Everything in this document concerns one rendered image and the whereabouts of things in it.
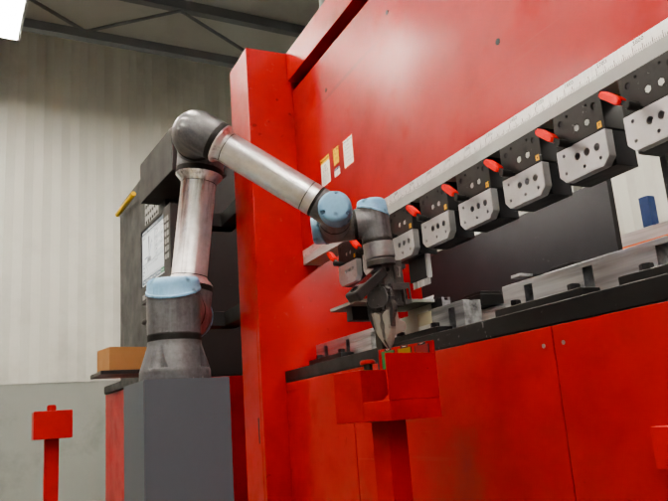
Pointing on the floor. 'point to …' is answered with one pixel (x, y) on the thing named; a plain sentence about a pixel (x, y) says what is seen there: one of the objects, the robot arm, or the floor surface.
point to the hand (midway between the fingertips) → (386, 343)
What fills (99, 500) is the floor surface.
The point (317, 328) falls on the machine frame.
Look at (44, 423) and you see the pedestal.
